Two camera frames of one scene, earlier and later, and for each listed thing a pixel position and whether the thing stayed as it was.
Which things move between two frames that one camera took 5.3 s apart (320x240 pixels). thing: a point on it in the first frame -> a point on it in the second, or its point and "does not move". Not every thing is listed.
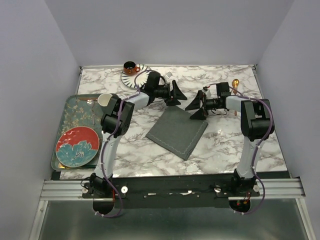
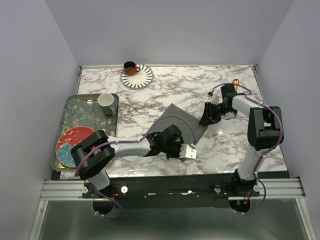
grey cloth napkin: [176, 132] does not move
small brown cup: [130, 68] does not move
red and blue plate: [76, 146] does not move
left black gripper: [176, 93] -> [177, 155]
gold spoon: [235, 83] does not move
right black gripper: [202, 112] -> [208, 118]
